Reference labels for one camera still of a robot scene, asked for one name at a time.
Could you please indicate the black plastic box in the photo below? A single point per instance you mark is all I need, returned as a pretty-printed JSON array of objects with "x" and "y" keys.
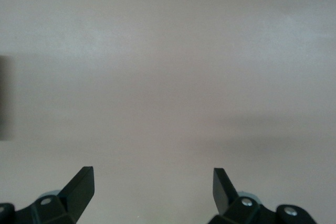
[{"x": 5, "y": 98}]

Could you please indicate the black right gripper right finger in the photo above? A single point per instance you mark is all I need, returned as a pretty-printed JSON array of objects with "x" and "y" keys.
[{"x": 225, "y": 197}]

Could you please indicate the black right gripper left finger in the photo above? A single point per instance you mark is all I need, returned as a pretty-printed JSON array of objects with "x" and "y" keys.
[{"x": 73, "y": 197}]

